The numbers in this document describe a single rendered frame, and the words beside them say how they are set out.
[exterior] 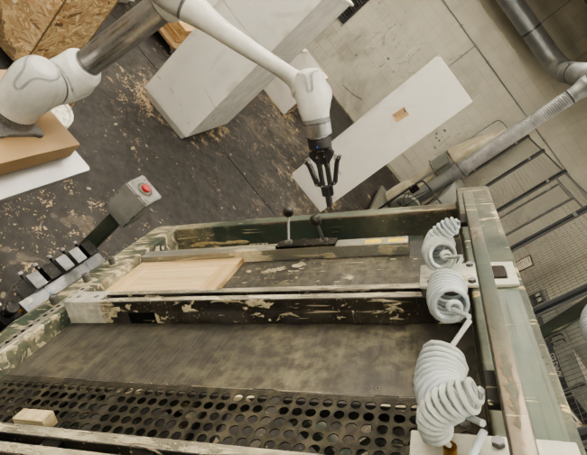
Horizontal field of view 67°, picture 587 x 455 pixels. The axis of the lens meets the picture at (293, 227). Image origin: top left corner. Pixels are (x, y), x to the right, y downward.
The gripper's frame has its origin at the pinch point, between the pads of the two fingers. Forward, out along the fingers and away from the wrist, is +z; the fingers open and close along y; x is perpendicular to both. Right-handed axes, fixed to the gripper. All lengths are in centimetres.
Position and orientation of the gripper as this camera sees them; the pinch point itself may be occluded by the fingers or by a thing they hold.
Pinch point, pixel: (328, 196)
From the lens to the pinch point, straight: 152.3
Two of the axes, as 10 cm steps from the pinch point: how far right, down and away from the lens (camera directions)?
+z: 1.8, 9.3, 3.3
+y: -9.4, 0.7, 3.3
